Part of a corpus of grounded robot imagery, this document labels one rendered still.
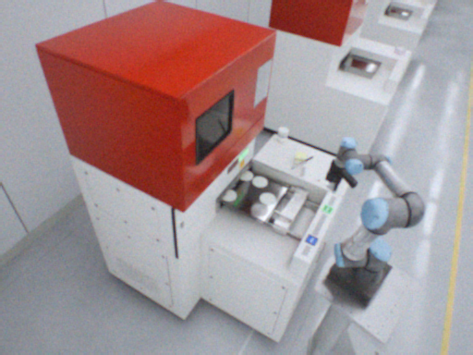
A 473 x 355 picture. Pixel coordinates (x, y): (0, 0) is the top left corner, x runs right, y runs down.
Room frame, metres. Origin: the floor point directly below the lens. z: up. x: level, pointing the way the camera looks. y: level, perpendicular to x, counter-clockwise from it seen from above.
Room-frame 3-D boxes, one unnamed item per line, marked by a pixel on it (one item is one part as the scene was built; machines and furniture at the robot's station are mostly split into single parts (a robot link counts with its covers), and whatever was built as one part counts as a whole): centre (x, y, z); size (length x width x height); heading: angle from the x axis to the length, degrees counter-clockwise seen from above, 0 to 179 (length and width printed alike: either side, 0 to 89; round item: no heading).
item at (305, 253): (1.26, -0.48, 0.89); 0.55 x 0.09 x 0.14; 154
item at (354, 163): (1.28, -0.55, 1.40); 0.11 x 0.11 x 0.08; 6
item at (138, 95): (1.54, 0.38, 1.52); 0.81 x 0.75 x 0.59; 154
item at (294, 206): (1.42, -0.35, 0.87); 0.36 x 0.08 x 0.03; 154
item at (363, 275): (1.01, -0.71, 0.96); 0.15 x 0.15 x 0.10
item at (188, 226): (1.40, 0.10, 1.02); 0.82 x 0.03 x 0.40; 154
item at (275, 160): (1.78, -0.45, 0.89); 0.62 x 0.35 x 0.14; 64
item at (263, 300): (1.50, -0.32, 0.41); 0.97 x 0.64 x 0.82; 154
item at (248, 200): (1.52, -0.10, 0.90); 0.34 x 0.34 x 0.01; 64
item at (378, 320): (0.99, -0.73, 0.75); 0.45 x 0.44 x 0.13; 51
